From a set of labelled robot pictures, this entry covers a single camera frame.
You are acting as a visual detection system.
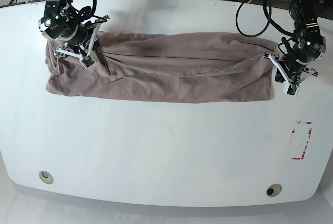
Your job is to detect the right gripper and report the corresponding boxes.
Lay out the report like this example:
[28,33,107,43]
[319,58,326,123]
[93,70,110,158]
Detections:
[54,15,109,61]

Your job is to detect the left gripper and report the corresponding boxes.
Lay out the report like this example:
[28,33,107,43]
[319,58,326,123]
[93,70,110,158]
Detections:
[263,54,317,85]

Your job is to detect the mauve t-shirt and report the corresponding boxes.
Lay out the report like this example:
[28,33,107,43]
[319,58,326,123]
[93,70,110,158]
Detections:
[45,32,277,103]

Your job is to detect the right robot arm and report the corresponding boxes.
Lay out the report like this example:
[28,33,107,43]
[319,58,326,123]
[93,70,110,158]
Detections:
[39,0,109,68]

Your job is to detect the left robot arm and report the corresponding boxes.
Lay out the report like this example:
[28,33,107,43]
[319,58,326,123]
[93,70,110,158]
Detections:
[246,0,327,90]

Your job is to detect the red tape rectangle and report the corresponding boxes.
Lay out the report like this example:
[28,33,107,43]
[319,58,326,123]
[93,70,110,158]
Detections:
[288,121,313,160]

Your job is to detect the right table grommet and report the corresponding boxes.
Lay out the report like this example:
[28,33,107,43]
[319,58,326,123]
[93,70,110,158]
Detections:
[266,184,282,197]

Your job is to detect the table grommet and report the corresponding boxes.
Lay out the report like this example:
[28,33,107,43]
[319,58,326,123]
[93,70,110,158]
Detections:
[266,184,282,197]
[39,171,54,184]

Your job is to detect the left table grommet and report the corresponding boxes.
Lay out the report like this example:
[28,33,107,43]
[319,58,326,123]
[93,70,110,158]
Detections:
[39,171,54,184]

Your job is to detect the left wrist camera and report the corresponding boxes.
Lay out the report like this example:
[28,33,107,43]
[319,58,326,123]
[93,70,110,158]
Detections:
[283,83,300,97]

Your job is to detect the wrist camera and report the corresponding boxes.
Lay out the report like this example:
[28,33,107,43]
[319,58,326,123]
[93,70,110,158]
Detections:
[80,55,96,69]
[283,83,300,97]

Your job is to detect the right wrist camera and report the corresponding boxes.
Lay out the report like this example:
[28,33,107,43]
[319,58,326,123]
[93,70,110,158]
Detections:
[80,55,96,69]

